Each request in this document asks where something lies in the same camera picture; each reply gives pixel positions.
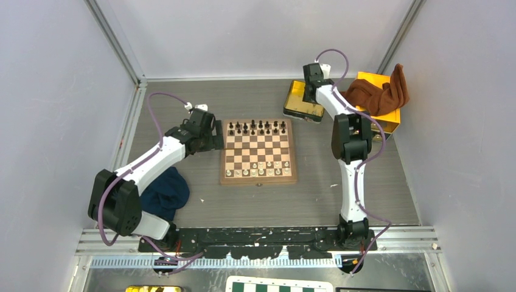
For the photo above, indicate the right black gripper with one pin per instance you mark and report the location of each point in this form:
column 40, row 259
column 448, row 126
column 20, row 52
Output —
column 306, row 99

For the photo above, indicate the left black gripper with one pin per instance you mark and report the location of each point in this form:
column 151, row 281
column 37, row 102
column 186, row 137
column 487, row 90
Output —
column 215, row 141

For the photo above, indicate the gold metal tin tray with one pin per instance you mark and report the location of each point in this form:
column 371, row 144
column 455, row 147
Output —
column 296, row 108

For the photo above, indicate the wooden chess board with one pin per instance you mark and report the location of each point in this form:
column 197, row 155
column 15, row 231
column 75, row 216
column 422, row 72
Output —
column 250, row 141

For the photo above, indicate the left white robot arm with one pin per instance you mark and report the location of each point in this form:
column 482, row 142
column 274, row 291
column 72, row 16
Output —
column 115, row 199

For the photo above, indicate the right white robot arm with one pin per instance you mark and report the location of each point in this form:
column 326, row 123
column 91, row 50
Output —
column 351, row 144

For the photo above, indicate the green checkered calibration board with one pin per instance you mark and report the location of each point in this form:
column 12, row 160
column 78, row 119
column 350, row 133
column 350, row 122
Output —
column 257, row 284

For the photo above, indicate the dark blue cloth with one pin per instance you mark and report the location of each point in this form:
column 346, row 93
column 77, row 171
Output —
column 166, row 194

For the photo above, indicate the brown cloth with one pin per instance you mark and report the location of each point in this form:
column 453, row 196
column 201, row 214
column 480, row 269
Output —
column 378, row 94

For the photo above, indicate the yellow drawer box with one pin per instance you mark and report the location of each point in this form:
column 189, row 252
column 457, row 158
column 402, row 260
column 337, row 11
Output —
column 390, row 121

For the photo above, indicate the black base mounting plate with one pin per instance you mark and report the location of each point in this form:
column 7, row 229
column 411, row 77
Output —
column 257, row 243

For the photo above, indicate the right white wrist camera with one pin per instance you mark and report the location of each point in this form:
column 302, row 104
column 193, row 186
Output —
column 326, row 69

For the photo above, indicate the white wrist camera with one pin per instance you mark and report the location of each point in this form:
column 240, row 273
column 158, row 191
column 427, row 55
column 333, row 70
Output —
column 188, row 106
column 326, row 69

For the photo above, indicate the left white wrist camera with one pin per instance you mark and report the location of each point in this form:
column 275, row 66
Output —
column 188, row 106

